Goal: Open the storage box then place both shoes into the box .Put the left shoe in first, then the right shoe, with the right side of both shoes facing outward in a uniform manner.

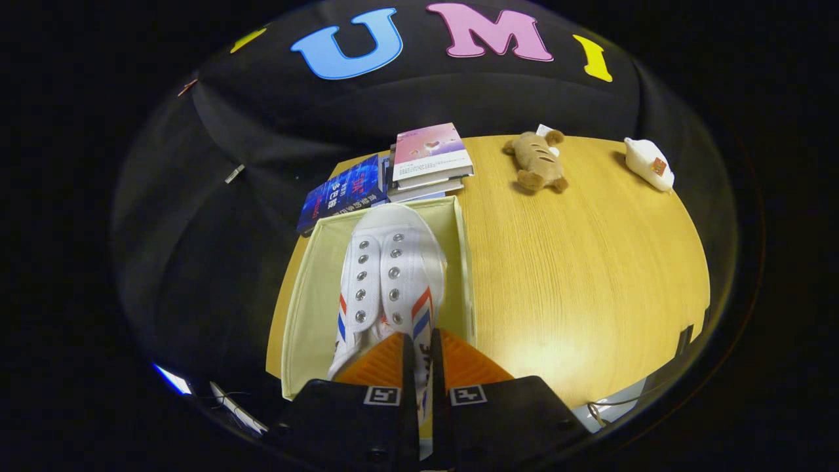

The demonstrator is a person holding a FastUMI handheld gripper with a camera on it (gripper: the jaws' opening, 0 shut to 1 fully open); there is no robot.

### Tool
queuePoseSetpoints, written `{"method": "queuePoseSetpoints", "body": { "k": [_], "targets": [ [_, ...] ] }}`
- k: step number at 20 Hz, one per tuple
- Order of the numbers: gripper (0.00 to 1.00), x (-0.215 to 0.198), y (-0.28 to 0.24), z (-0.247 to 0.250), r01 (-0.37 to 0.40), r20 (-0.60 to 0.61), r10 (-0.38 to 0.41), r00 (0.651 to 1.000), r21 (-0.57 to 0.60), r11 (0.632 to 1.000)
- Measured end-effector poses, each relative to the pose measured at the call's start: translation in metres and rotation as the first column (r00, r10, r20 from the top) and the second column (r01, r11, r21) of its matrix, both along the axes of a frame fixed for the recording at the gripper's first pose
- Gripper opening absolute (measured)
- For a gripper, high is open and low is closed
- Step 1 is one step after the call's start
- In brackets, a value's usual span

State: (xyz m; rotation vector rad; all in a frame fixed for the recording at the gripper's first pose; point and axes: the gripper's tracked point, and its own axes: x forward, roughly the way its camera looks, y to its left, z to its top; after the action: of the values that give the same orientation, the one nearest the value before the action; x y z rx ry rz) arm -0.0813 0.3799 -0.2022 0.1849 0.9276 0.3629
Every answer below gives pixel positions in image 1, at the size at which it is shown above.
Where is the white flat device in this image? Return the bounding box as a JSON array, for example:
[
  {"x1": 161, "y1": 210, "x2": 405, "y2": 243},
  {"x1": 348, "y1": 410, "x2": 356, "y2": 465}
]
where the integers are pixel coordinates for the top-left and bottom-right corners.
[{"x1": 209, "y1": 382, "x2": 269, "y2": 435}]

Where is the pale blue book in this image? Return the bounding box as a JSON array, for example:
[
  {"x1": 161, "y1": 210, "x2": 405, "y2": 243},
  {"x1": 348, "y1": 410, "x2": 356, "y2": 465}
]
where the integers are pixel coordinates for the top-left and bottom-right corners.
[{"x1": 386, "y1": 186, "x2": 454, "y2": 204}]

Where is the lit computer screen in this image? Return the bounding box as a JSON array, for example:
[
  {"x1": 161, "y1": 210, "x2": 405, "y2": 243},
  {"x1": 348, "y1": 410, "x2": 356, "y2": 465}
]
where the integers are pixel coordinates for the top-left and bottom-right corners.
[{"x1": 153, "y1": 363, "x2": 195, "y2": 397}]

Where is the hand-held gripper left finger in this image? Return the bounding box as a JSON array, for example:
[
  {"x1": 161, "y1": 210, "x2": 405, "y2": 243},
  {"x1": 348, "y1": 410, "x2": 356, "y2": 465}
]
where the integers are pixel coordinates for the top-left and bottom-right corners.
[{"x1": 264, "y1": 332, "x2": 421, "y2": 472}]

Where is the grey cable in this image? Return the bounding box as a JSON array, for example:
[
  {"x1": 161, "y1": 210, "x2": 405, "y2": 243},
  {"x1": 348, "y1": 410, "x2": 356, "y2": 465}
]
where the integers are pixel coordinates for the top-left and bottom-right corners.
[{"x1": 585, "y1": 392, "x2": 659, "y2": 428}]

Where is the white plush toy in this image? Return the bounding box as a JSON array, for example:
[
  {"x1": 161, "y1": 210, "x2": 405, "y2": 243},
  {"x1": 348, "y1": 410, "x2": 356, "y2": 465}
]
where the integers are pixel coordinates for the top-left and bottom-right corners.
[{"x1": 623, "y1": 136, "x2": 676, "y2": 193}]

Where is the pink cover book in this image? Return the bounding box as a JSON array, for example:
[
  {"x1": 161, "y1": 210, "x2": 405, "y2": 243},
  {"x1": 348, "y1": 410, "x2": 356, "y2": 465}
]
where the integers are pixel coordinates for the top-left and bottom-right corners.
[{"x1": 391, "y1": 123, "x2": 475, "y2": 184}]

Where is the white book grey spine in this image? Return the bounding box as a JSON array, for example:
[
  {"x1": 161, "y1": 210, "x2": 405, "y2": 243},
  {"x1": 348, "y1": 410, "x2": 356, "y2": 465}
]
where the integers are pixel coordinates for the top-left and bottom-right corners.
[{"x1": 388, "y1": 172, "x2": 470, "y2": 195}]

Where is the beige fabric storage box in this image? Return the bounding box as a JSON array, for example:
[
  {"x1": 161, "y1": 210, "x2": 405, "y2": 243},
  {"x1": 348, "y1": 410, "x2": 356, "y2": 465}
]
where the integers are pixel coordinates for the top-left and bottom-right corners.
[{"x1": 281, "y1": 195, "x2": 477, "y2": 402}]

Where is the blue cover book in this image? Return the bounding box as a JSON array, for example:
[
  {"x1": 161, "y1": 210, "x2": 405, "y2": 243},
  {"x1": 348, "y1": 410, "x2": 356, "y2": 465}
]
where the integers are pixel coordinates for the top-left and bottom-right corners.
[{"x1": 296, "y1": 155, "x2": 389, "y2": 237}]

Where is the white striped canvas shoe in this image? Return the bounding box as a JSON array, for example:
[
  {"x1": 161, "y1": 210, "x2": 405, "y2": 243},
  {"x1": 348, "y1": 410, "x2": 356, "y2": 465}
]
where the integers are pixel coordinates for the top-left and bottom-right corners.
[{"x1": 326, "y1": 203, "x2": 449, "y2": 423}]

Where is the brown plush toy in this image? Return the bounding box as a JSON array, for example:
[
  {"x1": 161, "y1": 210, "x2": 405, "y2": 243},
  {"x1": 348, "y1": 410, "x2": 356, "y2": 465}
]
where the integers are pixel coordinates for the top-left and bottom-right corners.
[{"x1": 503, "y1": 124, "x2": 570, "y2": 195}]

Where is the thin black cable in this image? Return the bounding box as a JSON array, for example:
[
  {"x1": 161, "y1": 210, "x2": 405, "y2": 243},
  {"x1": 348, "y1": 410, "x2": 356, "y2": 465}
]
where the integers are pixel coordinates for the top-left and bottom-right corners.
[{"x1": 208, "y1": 389, "x2": 254, "y2": 411}]

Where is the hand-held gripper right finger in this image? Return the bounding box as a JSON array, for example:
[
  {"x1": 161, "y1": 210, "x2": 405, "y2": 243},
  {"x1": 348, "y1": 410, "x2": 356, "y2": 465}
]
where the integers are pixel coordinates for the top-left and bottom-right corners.
[{"x1": 429, "y1": 328, "x2": 592, "y2": 472}]

